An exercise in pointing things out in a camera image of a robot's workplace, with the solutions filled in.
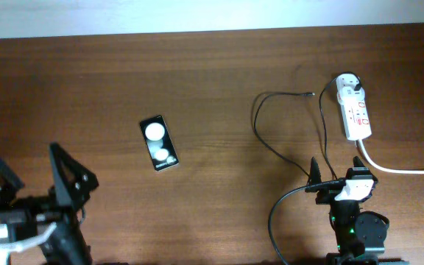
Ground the black charger cable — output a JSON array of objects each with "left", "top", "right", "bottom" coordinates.
[{"left": 251, "top": 71, "right": 363, "bottom": 180}]

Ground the white USB charger adapter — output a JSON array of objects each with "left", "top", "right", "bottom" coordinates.
[{"left": 336, "top": 73, "right": 365, "bottom": 105}]

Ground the black smartphone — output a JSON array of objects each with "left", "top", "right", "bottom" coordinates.
[{"left": 139, "top": 115, "right": 180, "bottom": 172}]

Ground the white power strip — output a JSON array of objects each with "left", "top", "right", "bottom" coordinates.
[{"left": 340, "top": 100, "right": 372, "bottom": 141}]

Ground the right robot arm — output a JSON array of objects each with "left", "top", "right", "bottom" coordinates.
[{"left": 305, "top": 157, "right": 389, "bottom": 265}]

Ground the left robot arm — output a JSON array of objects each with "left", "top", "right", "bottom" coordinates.
[{"left": 0, "top": 142, "right": 99, "bottom": 264}]

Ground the white power strip cord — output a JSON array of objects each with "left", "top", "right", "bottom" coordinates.
[{"left": 356, "top": 138, "right": 424, "bottom": 177}]

